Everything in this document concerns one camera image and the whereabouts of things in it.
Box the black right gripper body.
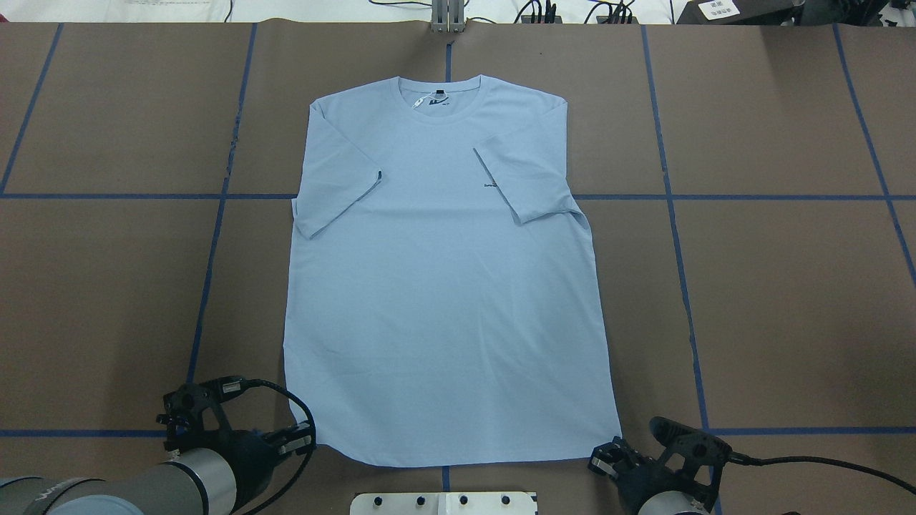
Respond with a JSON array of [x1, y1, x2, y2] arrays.
[[615, 457, 688, 512]]

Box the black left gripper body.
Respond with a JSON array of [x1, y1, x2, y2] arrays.
[[227, 430, 284, 501]]

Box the light blue t-shirt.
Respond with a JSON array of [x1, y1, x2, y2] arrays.
[[283, 75, 622, 467]]

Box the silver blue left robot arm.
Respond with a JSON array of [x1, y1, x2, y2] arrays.
[[2, 421, 316, 514]]

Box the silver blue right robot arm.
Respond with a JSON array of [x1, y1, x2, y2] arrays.
[[587, 436, 719, 514]]

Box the lower usb hub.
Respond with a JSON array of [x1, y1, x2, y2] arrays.
[[583, 1, 638, 25]]

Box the usb hub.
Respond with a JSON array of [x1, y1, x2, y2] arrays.
[[513, 0, 562, 25], [583, 1, 638, 25]]

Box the upper usb hub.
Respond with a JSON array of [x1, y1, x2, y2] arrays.
[[513, 0, 562, 25]]

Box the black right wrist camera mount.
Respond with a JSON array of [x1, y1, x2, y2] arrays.
[[650, 416, 733, 504]]

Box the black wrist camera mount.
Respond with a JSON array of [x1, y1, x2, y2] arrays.
[[650, 416, 733, 504], [156, 376, 245, 453]]

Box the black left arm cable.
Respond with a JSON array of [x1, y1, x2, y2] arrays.
[[236, 379, 318, 515]]

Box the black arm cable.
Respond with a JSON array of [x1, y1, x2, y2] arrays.
[[727, 451, 916, 496], [236, 379, 318, 515]]

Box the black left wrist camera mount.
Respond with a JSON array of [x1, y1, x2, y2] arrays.
[[156, 376, 245, 453]]

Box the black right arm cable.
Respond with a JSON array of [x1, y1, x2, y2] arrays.
[[727, 451, 916, 496]]

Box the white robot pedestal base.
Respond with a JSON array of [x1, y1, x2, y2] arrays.
[[349, 491, 540, 514]]

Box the aluminium frame post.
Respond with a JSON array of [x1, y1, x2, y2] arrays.
[[429, 0, 467, 34]]

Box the black camera stand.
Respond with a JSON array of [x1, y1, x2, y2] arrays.
[[673, 1, 914, 27]]

